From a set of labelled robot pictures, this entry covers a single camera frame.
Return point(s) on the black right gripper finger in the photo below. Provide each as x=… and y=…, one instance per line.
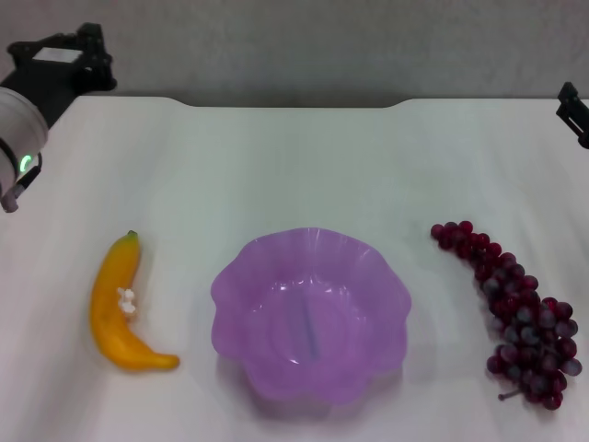
x=575, y=112

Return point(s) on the yellow toy banana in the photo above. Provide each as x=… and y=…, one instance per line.
x=108, y=317

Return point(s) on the dark red grape bunch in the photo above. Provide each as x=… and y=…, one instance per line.
x=520, y=317

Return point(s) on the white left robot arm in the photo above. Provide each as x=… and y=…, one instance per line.
x=18, y=124

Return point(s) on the purple scalloped plastic plate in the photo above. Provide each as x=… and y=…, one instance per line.
x=308, y=317

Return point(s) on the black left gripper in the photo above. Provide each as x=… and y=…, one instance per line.
x=55, y=78

